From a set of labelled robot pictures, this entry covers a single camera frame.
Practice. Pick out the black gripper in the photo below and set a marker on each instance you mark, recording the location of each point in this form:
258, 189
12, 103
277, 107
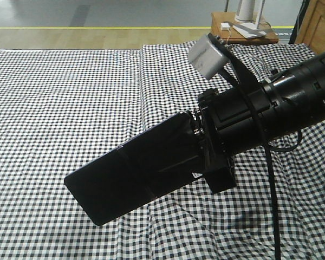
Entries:
229, 129

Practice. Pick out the black smartphone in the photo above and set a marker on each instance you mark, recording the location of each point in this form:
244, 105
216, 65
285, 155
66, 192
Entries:
156, 162

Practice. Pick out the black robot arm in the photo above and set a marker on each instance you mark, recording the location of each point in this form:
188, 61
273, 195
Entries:
252, 113

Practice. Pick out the checkered bed sheet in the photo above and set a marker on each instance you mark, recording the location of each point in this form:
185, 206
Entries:
59, 110

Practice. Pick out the white power adapter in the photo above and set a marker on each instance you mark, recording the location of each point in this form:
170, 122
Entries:
225, 26

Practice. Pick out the wooden nightstand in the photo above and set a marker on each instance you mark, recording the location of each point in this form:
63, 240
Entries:
233, 37

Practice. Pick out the white lamp stand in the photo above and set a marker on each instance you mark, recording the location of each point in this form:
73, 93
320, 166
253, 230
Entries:
251, 29

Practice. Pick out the checkered folded duvet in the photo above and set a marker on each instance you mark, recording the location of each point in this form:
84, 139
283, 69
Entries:
193, 223

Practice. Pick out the wooden headboard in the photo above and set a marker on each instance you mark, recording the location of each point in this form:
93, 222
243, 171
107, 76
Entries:
312, 29

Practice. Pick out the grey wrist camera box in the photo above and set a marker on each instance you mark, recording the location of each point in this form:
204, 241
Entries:
206, 58

